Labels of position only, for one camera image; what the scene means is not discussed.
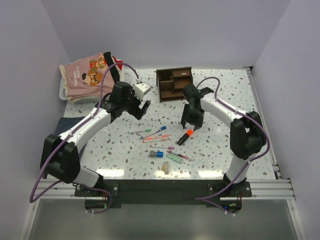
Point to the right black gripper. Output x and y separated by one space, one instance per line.
185 115

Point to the red clear pen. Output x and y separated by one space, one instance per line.
180 155

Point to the beige eraser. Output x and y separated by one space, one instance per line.
166 168

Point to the blue grey sharpener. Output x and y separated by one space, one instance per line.
156 154

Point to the green transparent case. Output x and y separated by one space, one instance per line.
174 158

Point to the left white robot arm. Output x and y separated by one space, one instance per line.
60 155

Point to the brown wooden desk organizer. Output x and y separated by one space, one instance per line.
171 81

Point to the black red folded garment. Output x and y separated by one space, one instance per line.
116 71

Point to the green capped pen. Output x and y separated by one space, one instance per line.
139 131

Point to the pink capped pen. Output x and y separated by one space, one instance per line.
162 147

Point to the blue capped pen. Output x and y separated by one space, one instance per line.
154 132

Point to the orange black highlighter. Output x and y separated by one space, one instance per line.
185 137

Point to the pink pixel-print shirt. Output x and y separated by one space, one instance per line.
95 67

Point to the blue folded cloth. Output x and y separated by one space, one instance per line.
66 123

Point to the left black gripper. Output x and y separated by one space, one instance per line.
139 113

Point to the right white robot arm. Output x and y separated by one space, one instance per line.
246 134

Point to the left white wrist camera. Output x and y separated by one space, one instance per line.
141 89

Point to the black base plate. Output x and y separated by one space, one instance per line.
119 192

